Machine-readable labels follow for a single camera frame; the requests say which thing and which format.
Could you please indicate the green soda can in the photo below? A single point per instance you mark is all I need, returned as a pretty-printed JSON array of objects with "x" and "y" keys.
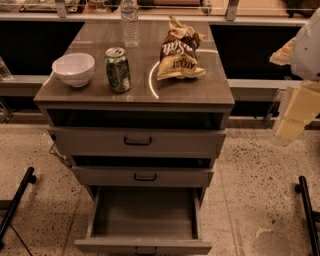
[{"x": 117, "y": 69}]

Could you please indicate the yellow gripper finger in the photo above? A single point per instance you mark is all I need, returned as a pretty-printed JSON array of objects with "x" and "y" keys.
[
  {"x": 301, "y": 106},
  {"x": 283, "y": 55}
]

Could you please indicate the grey top drawer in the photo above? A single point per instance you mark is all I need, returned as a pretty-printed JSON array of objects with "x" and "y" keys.
[{"x": 168, "y": 143}]

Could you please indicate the black right stand leg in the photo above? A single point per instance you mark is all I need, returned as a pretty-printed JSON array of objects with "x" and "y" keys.
[{"x": 312, "y": 217}]

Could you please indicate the brown yellow chip bag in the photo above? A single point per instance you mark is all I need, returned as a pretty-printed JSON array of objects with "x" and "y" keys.
[{"x": 178, "y": 52}]

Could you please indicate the black stand leg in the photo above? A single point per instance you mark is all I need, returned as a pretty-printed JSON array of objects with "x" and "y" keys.
[
  {"x": 10, "y": 206},
  {"x": 312, "y": 217}
]

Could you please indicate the grey middle drawer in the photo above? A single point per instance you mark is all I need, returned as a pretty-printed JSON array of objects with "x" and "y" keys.
[{"x": 143, "y": 176}]

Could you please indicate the grey open bottom drawer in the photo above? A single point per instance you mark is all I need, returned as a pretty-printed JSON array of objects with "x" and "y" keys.
[{"x": 145, "y": 221}]

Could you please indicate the clear plastic water bottle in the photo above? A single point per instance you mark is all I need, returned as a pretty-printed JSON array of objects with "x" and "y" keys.
[{"x": 130, "y": 26}]

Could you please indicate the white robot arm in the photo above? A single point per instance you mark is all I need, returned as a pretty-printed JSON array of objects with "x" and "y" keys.
[{"x": 305, "y": 59}]

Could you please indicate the black left stand leg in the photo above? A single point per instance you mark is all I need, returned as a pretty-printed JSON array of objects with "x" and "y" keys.
[{"x": 10, "y": 206}]

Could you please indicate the white bowl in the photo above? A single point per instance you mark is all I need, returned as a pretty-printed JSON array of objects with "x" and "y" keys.
[{"x": 75, "y": 69}]

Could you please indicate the grey drawer cabinet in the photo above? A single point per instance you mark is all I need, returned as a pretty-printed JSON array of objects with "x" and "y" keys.
[{"x": 202, "y": 103}]

